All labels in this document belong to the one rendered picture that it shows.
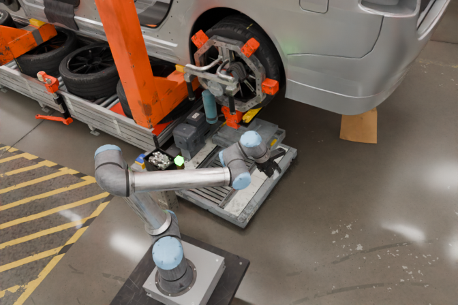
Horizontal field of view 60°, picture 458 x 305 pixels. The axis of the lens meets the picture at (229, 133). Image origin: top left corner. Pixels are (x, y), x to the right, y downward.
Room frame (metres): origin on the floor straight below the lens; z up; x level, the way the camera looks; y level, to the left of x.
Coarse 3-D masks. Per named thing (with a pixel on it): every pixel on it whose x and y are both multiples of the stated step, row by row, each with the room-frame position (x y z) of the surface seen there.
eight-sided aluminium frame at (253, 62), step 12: (216, 36) 2.39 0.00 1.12; (204, 48) 2.40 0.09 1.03; (228, 48) 2.28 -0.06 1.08; (240, 48) 2.23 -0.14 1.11; (252, 60) 2.22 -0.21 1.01; (264, 72) 2.17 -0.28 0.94; (204, 84) 2.43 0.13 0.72; (216, 96) 2.38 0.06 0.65; (264, 96) 2.17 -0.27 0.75; (240, 108) 2.25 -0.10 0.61
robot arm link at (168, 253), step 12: (156, 240) 1.20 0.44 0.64; (168, 240) 1.17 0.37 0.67; (180, 240) 1.21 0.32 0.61; (156, 252) 1.12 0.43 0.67; (168, 252) 1.11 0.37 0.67; (180, 252) 1.11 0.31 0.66; (156, 264) 1.07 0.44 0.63; (168, 264) 1.05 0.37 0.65; (180, 264) 1.08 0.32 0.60; (168, 276) 1.05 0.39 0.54; (180, 276) 1.06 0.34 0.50
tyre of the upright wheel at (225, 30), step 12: (216, 24) 2.56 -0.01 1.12; (228, 24) 2.44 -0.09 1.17; (240, 24) 2.41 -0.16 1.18; (252, 24) 2.41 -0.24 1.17; (228, 36) 2.38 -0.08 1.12; (240, 36) 2.32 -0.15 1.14; (252, 36) 2.29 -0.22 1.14; (264, 36) 2.33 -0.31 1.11; (264, 48) 2.24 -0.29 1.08; (276, 48) 2.29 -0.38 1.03; (204, 60) 2.53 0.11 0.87; (264, 60) 2.21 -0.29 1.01; (276, 60) 2.24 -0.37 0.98; (276, 72) 2.19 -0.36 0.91; (252, 108) 2.28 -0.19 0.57
